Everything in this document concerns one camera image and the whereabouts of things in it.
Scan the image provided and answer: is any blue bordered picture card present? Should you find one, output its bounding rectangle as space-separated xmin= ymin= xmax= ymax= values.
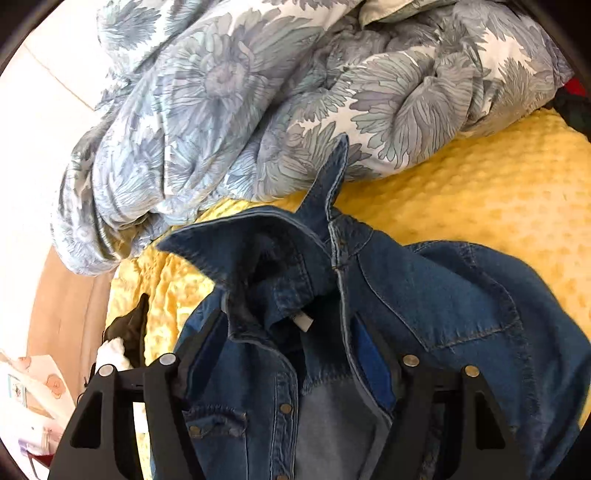
xmin=7 ymin=373 xmax=29 ymax=403

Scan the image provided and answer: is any yellow dotted blanket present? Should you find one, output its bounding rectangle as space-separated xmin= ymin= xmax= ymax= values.
xmin=105 ymin=108 xmax=591 ymax=430

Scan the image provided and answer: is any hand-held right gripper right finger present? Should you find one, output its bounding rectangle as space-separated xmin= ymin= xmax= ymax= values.
xmin=353 ymin=313 xmax=527 ymax=480

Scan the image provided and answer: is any black garment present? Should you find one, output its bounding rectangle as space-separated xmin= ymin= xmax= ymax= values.
xmin=102 ymin=293 xmax=151 ymax=370

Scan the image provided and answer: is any wooden headboard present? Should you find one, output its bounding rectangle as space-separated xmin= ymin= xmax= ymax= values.
xmin=28 ymin=249 xmax=114 ymax=416

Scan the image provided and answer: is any dark navy garment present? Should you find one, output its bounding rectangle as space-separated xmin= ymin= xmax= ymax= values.
xmin=553 ymin=95 xmax=591 ymax=136

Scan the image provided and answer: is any translucent printed plastic bag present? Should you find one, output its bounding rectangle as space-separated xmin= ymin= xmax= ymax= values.
xmin=0 ymin=351 xmax=78 ymax=462

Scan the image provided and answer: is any grey floral duvet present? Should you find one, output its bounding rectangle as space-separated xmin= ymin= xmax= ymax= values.
xmin=51 ymin=0 xmax=575 ymax=278

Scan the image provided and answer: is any blue denim shirt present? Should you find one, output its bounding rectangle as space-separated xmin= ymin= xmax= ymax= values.
xmin=150 ymin=134 xmax=591 ymax=480

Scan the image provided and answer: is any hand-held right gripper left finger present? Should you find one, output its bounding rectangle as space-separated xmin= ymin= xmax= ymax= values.
xmin=48 ymin=308 xmax=229 ymax=480

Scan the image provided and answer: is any beige fleece cloth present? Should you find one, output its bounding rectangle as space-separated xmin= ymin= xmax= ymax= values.
xmin=359 ymin=0 xmax=417 ymax=27

